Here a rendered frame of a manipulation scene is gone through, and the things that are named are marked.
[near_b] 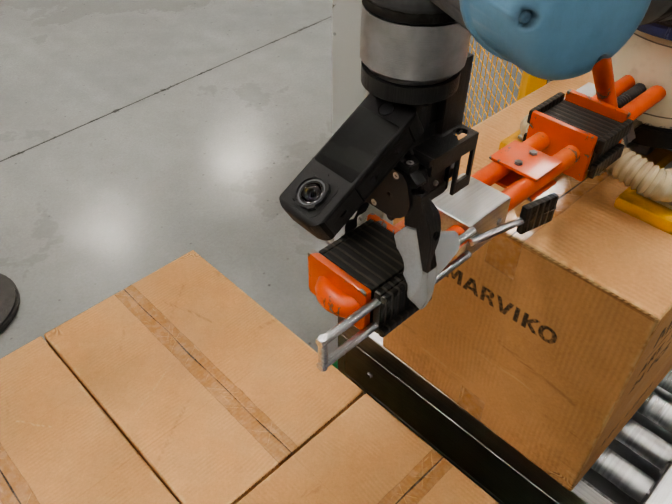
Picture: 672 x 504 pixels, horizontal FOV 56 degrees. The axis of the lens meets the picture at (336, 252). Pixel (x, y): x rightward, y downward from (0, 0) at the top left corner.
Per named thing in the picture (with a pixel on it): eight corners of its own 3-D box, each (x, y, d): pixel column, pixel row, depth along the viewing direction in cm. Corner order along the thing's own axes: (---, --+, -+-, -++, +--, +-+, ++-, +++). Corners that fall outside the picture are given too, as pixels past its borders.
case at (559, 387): (555, 210, 150) (604, 49, 123) (728, 299, 129) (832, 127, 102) (381, 346, 119) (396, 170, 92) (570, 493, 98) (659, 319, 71)
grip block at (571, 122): (553, 127, 83) (564, 85, 79) (623, 157, 77) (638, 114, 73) (516, 151, 78) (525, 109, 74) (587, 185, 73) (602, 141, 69)
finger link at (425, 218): (451, 268, 51) (430, 167, 47) (439, 278, 50) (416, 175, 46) (408, 258, 54) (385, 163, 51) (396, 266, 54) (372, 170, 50)
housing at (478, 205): (455, 203, 70) (461, 169, 67) (506, 232, 67) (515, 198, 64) (414, 231, 67) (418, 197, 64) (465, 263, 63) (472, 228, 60)
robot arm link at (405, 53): (424, 38, 38) (331, -2, 42) (416, 105, 41) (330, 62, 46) (497, 5, 42) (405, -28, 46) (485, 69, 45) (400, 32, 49)
